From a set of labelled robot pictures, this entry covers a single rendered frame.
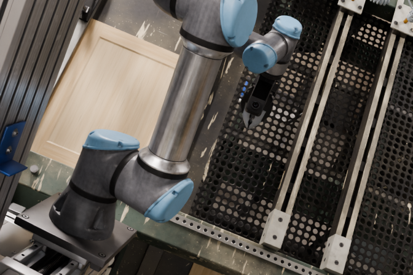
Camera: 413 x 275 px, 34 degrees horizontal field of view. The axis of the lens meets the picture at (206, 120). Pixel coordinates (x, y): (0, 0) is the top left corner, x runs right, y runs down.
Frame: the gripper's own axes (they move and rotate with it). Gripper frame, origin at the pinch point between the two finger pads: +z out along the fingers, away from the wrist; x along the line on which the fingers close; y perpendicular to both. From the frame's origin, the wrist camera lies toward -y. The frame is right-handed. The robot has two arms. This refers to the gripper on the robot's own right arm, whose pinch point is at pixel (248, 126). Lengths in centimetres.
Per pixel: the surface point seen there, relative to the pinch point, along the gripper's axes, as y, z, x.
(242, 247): 1, 49, -13
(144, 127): 20, 36, 36
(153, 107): 28, 33, 37
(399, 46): 94, 6, -35
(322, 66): 69, 14, -11
